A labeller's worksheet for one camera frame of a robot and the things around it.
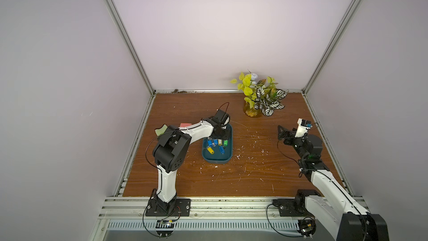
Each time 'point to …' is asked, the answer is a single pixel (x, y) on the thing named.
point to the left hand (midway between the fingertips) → (230, 135)
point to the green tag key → (225, 143)
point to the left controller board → (164, 223)
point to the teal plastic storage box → (218, 154)
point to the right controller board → (307, 226)
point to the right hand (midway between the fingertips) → (288, 124)
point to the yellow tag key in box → (210, 150)
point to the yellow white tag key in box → (220, 141)
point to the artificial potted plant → (261, 96)
